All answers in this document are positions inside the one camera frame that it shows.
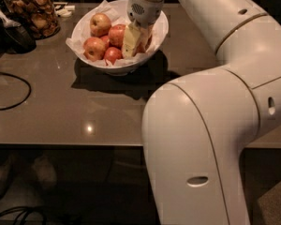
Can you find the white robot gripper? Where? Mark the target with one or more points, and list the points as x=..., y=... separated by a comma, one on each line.
x=145, y=12

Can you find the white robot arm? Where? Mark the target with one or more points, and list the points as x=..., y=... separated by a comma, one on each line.
x=194, y=128

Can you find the small hidden red apple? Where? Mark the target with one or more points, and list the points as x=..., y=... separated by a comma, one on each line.
x=106, y=41

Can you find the white ceramic bowl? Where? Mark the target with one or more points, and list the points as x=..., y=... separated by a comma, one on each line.
x=160, y=28

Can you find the white paper bowl liner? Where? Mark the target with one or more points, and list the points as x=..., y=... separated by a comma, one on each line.
x=106, y=8

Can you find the small white items behind bowl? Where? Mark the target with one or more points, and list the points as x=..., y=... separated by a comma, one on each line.
x=64, y=11

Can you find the glass jar of dried chips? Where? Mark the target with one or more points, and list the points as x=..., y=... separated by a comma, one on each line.
x=39, y=16

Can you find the black kitchen appliance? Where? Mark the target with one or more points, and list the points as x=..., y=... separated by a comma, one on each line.
x=15, y=35

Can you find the right white shoe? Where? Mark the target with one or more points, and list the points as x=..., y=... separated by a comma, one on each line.
x=45, y=172

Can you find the white shoe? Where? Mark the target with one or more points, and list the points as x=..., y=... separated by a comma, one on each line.
x=5, y=176
x=45, y=172

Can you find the left white shoe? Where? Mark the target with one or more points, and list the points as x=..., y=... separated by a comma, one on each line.
x=5, y=176

